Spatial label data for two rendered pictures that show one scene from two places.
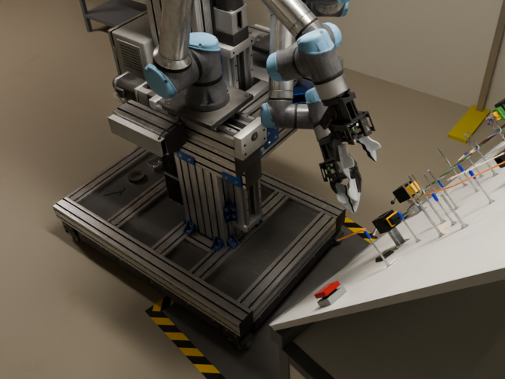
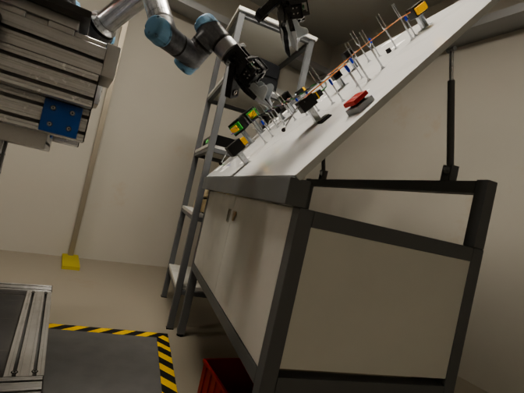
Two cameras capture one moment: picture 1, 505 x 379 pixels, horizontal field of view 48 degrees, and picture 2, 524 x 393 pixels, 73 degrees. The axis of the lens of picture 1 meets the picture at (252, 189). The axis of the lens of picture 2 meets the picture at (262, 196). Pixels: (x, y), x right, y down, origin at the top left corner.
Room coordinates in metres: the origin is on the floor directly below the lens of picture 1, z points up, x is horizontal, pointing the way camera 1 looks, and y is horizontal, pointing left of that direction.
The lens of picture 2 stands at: (0.71, 0.76, 0.79)
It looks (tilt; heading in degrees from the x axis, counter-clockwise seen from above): 1 degrees up; 290
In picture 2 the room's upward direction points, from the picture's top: 13 degrees clockwise
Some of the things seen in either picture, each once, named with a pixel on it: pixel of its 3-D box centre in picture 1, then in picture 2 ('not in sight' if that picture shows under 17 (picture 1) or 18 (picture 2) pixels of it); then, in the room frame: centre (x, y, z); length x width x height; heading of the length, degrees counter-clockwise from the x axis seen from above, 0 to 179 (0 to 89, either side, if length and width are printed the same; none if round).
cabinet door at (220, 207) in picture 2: not in sight; (213, 235); (1.43, -0.72, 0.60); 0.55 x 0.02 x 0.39; 129
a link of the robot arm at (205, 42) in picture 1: (200, 56); not in sight; (1.63, 0.13, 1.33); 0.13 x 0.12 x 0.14; 137
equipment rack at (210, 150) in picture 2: not in sight; (232, 176); (1.69, -1.35, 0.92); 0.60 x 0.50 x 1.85; 129
